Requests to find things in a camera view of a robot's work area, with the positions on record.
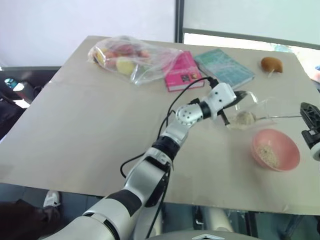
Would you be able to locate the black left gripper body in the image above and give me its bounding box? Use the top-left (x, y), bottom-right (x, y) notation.
top-left (216, 99), bottom-right (238, 116)

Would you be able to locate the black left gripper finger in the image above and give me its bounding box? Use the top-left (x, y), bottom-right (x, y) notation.
top-left (234, 90), bottom-right (249, 104)
top-left (219, 110), bottom-right (232, 126)

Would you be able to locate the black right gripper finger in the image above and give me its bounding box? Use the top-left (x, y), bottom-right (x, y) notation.
top-left (300, 101), bottom-right (320, 131)

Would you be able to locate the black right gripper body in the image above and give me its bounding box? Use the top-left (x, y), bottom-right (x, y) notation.
top-left (301, 128), bottom-right (320, 150)

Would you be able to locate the metal spoon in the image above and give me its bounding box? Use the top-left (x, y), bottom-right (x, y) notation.
top-left (236, 111), bottom-right (303, 126)

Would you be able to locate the oatmeal in glass mug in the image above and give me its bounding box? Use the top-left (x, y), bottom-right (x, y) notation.
top-left (228, 111), bottom-right (258, 130)

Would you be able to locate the pink bowl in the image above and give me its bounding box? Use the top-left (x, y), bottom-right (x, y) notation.
top-left (251, 128), bottom-right (301, 173)

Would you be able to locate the oatmeal in pink bowl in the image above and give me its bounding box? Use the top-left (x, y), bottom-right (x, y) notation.
top-left (256, 144), bottom-right (280, 169)

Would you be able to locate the teal book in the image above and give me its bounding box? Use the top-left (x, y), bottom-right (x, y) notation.
top-left (193, 48), bottom-right (256, 90)

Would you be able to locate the brown oval fruit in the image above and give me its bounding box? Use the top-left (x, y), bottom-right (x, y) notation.
top-left (261, 56), bottom-right (284, 74)

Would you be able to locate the pink book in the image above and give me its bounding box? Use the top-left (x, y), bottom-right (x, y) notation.
top-left (164, 50), bottom-right (205, 93)

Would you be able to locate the crumpled clear plastic wrap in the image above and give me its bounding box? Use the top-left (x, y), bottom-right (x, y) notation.
top-left (268, 42), bottom-right (297, 53)

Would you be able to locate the clear plastic bag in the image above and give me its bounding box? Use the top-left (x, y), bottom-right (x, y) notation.
top-left (86, 35), bottom-right (187, 87)

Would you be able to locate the grey table leg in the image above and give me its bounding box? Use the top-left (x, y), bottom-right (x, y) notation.
top-left (199, 207), bottom-right (235, 233)

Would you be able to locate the large yellow apple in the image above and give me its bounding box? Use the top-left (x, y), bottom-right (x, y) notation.
top-left (116, 56), bottom-right (136, 75)

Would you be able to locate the silver robot torso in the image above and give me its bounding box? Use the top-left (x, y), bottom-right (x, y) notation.
top-left (149, 231), bottom-right (251, 240)

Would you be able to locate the small yellow fruit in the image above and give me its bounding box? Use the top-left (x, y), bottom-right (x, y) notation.
top-left (95, 49), bottom-right (107, 65)

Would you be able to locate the white shoe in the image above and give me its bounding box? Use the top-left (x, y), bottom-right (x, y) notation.
top-left (42, 189), bottom-right (62, 208)

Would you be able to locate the dark brown rounded shape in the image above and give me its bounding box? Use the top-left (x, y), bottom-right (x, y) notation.
top-left (0, 199), bottom-right (61, 240)

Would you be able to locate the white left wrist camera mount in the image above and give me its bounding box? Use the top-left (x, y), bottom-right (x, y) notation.
top-left (206, 83), bottom-right (237, 121)

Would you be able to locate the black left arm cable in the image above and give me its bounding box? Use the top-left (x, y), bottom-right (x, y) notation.
top-left (120, 76), bottom-right (220, 238)

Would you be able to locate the dark window frame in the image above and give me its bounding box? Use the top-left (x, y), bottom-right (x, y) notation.
top-left (173, 0), bottom-right (320, 51)

